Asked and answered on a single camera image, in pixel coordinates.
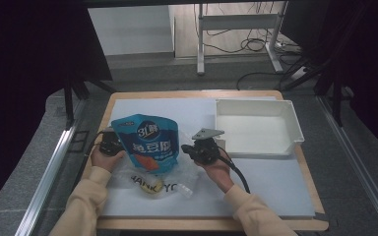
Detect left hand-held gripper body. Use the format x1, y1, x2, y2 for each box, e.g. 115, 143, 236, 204
98, 127, 126, 157

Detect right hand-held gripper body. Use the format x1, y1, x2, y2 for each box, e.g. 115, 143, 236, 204
191, 127, 225, 166

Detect white printed plastic bag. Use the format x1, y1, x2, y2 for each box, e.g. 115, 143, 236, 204
111, 131, 201, 200

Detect blue food pouch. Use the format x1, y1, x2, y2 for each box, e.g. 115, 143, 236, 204
110, 113, 180, 175

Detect person's left hand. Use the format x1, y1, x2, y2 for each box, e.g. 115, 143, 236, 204
90, 146, 126, 173

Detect person's right hand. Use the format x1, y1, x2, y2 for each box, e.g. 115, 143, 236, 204
196, 153, 235, 194

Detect white plastic tray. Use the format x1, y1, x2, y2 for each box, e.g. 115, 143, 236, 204
214, 98, 305, 157

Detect black metal stand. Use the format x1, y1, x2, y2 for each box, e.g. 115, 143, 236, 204
280, 55, 346, 127
63, 75, 116, 129

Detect white foam mat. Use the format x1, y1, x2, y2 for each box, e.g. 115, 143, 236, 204
101, 96, 316, 219

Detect dark curtain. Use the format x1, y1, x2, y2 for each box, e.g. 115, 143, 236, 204
321, 0, 378, 161
0, 0, 112, 210

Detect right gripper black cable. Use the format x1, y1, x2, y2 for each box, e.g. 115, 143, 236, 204
218, 147, 251, 195

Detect black square floor bracket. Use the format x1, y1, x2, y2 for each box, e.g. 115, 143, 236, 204
68, 130, 91, 153

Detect aluminium rail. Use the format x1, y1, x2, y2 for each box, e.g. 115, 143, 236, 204
14, 97, 87, 236
318, 96, 378, 235

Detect black floor cable bundle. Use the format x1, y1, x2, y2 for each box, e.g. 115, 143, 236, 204
203, 1, 304, 91

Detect white metal desk frame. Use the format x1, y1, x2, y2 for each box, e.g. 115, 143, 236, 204
195, 0, 284, 76

